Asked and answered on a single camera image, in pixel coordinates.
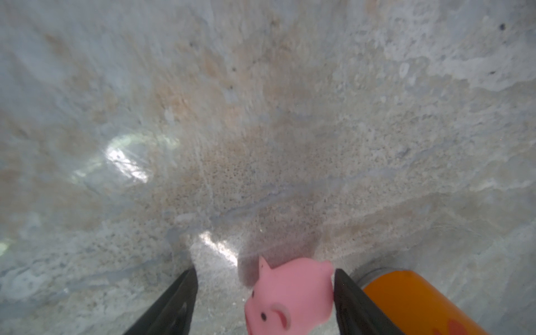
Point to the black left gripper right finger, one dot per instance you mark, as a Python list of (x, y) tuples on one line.
[(356, 313)]

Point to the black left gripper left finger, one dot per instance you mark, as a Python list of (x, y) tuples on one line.
[(172, 312)]

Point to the pink pig toy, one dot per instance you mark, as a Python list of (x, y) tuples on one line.
[(293, 298)]

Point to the orange soda can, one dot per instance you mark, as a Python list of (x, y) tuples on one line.
[(414, 305)]

